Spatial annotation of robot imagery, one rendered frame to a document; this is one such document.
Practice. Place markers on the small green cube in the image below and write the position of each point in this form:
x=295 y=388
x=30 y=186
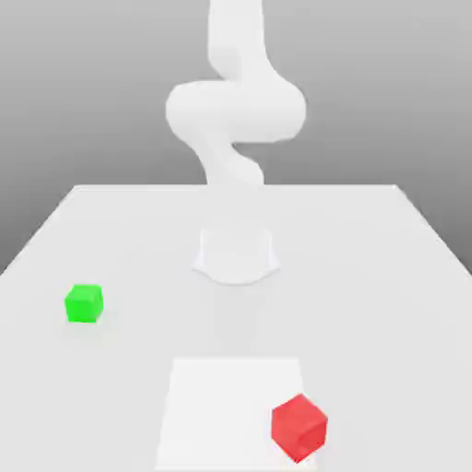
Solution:
x=84 y=304

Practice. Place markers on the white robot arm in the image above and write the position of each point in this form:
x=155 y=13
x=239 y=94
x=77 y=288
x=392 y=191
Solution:
x=236 y=110

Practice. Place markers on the small red cube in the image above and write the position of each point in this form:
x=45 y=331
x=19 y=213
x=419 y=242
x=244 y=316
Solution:
x=298 y=427

